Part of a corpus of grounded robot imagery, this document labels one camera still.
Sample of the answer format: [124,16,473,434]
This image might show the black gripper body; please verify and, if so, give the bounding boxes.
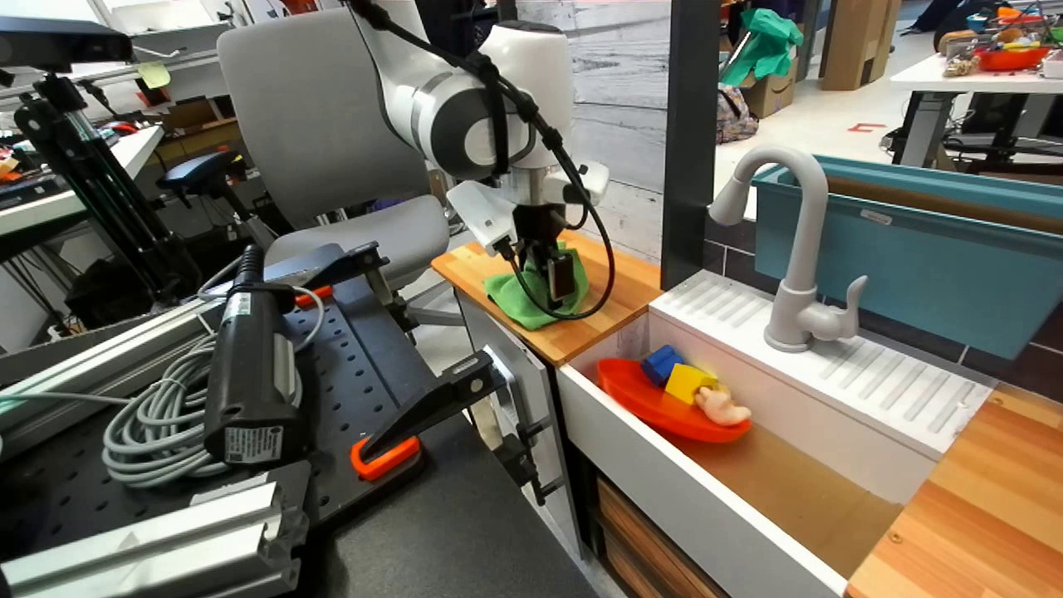
[510,200,571,261]

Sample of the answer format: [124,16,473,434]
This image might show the green cloth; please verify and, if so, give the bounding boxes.
[481,243,591,335]

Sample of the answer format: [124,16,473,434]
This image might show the blue toy block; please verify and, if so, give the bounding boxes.
[641,343,687,389]

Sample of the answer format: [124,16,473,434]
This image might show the red bowl with toys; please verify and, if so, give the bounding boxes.
[596,355,756,456]

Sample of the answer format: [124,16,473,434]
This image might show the yellow toy block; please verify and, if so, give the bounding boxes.
[660,363,725,409]

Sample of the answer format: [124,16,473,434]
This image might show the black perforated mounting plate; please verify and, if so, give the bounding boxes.
[0,277,445,559]

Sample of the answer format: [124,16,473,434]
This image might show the black clamp orange trigger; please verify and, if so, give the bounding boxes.
[235,243,421,333]

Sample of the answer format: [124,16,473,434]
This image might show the pink toy figure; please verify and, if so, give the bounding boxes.
[695,378,756,429]

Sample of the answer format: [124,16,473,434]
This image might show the white sink basin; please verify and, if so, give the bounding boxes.
[554,267,998,598]

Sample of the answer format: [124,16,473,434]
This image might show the grey sink faucet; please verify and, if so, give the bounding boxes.
[708,143,875,355]

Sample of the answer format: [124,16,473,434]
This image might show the grey office chair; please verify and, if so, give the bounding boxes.
[162,5,458,327]

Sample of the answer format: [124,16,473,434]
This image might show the teal green bag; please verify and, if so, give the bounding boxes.
[719,5,806,92]

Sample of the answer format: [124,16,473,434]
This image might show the wooden drawer front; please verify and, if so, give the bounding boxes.
[591,474,730,598]

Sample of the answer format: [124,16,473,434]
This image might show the teal plastic bin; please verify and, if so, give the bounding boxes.
[751,152,1063,363]

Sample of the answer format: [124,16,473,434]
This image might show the cardboard box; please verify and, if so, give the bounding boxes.
[816,0,904,92]

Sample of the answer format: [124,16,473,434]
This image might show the white background table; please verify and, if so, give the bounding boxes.
[887,49,1063,171]

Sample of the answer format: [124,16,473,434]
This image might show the short aluminium extrusion bar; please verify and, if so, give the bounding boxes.
[0,474,309,598]

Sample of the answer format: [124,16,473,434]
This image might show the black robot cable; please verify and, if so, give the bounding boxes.
[352,0,621,325]

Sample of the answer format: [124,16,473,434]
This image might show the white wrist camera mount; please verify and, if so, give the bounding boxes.
[445,178,520,253]

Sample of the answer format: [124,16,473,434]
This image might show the black clamp orange handle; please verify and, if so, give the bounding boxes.
[348,345,561,508]

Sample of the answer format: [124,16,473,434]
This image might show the wide black vertical post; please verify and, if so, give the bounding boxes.
[658,0,725,293]

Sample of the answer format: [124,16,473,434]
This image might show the black camera device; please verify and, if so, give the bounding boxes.
[202,290,304,468]

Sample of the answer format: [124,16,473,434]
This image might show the grey coiled cable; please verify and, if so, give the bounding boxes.
[99,286,329,492]

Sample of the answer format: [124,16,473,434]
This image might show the long aluminium rail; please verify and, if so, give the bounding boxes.
[0,290,246,423]

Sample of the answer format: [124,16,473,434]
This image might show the black camera tripod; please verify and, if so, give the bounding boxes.
[0,14,208,305]

